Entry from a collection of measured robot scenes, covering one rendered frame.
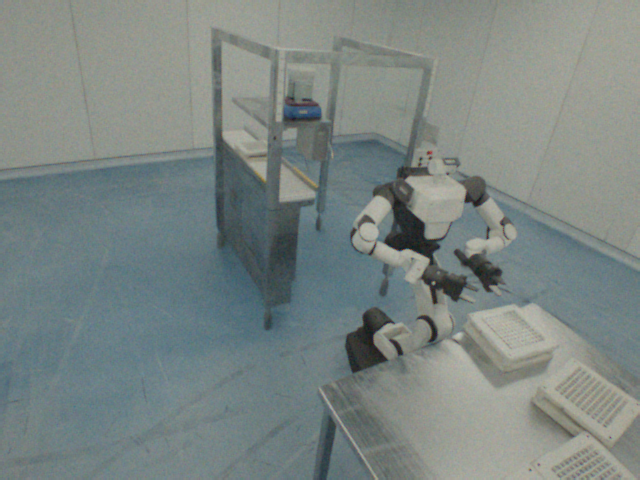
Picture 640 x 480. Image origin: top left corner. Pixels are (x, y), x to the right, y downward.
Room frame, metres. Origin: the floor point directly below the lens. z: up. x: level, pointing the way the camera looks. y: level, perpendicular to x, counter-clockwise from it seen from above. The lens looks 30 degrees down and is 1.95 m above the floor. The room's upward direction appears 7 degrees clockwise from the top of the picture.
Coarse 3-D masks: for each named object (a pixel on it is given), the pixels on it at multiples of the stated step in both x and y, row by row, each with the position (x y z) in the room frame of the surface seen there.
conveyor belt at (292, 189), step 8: (224, 136) 3.16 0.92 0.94; (232, 136) 3.18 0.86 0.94; (240, 136) 3.21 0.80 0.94; (248, 136) 3.23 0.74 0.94; (232, 144) 2.99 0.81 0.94; (256, 168) 2.55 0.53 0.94; (264, 168) 2.57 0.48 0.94; (264, 176) 2.43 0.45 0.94; (280, 176) 2.47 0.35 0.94; (288, 176) 2.48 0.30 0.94; (280, 184) 2.33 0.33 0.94; (288, 184) 2.35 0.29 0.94; (296, 184) 2.37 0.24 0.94; (304, 184) 2.38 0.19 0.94; (280, 192) 2.22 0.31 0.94; (288, 192) 2.23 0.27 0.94; (296, 192) 2.25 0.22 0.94; (304, 192) 2.26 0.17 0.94; (312, 192) 2.28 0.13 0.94; (280, 200) 2.15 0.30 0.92; (288, 200) 2.18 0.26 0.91; (296, 200) 2.21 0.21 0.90
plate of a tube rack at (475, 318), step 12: (480, 312) 1.26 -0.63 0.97; (492, 312) 1.27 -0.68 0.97; (480, 324) 1.19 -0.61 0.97; (528, 324) 1.22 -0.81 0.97; (492, 336) 1.13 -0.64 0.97; (504, 348) 1.07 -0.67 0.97; (516, 348) 1.08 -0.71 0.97; (528, 348) 1.09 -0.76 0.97; (540, 348) 1.09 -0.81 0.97; (552, 348) 1.11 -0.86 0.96
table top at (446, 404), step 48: (576, 336) 1.27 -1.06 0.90; (336, 384) 0.90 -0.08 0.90; (384, 384) 0.92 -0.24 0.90; (432, 384) 0.94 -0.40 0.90; (480, 384) 0.96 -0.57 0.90; (528, 384) 0.99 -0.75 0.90; (624, 384) 1.03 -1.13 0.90; (384, 432) 0.74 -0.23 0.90; (432, 432) 0.76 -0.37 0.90; (480, 432) 0.78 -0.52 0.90; (528, 432) 0.79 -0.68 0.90; (624, 432) 0.82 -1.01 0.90
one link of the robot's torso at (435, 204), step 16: (400, 176) 1.81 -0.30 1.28; (416, 176) 1.82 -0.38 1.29; (432, 176) 1.84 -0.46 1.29; (416, 192) 1.69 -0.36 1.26; (432, 192) 1.68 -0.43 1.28; (448, 192) 1.71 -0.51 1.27; (464, 192) 1.75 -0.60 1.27; (400, 208) 1.79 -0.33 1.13; (416, 208) 1.66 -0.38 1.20; (432, 208) 1.66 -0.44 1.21; (448, 208) 1.69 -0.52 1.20; (400, 224) 1.80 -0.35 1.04; (416, 224) 1.68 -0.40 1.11; (432, 224) 1.68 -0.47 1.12; (448, 224) 1.71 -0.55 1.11; (416, 240) 1.69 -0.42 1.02; (432, 240) 1.70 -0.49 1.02
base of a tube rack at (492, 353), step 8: (472, 328) 1.22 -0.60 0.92; (472, 336) 1.19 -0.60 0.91; (480, 336) 1.18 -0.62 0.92; (480, 344) 1.15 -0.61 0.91; (488, 344) 1.14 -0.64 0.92; (488, 352) 1.10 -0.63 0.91; (496, 352) 1.10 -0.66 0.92; (544, 352) 1.12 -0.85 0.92; (496, 360) 1.06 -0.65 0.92; (520, 360) 1.07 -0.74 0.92; (528, 360) 1.07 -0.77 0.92; (536, 360) 1.08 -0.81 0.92; (544, 360) 1.10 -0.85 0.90; (504, 368) 1.03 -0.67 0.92; (512, 368) 1.04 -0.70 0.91
